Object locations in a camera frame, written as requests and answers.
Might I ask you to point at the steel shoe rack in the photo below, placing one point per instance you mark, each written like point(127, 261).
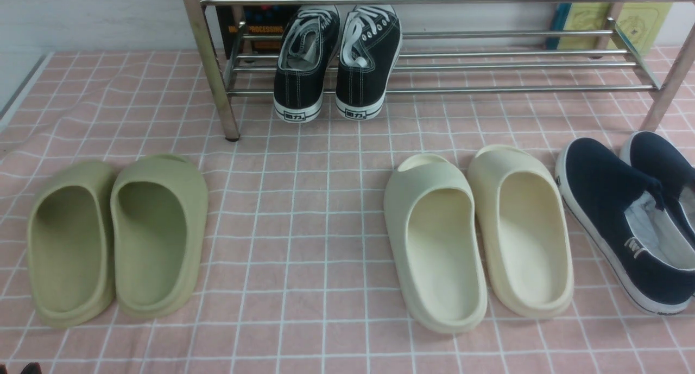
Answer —
point(222, 79)

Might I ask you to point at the navy slip-on shoe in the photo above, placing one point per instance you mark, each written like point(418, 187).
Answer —
point(653, 155)
point(625, 213)

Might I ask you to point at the dark book behind rack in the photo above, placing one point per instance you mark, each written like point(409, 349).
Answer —
point(260, 20)

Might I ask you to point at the cream left slipper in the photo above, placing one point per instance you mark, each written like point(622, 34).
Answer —
point(430, 216)

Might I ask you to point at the cream slipper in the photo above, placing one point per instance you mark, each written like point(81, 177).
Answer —
point(524, 231)
point(430, 216)

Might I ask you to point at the black left canvas sneaker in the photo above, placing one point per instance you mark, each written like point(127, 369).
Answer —
point(308, 46)

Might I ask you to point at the black canvas sneaker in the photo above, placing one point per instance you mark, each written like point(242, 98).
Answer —
point(308, 46)
point(371, 42)

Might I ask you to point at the black right canvas sneaker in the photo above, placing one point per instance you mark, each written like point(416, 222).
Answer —
point(371, 42)

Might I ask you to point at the cream right slipper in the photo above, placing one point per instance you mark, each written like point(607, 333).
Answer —
point(524, 231)

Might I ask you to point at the green right slipper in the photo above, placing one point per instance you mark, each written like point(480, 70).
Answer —
point(159, 207)

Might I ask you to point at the green slipper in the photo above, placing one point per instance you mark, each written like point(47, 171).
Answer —
point(159, 207)
point(70, 245)

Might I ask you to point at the green left slipper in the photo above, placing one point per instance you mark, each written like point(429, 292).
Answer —
point(70, 245)

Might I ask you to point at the yellow teal book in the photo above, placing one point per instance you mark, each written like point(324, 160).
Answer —
point(640, 22)

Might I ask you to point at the dark object bottom left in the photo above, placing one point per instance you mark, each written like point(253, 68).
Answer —
point(32, 368)

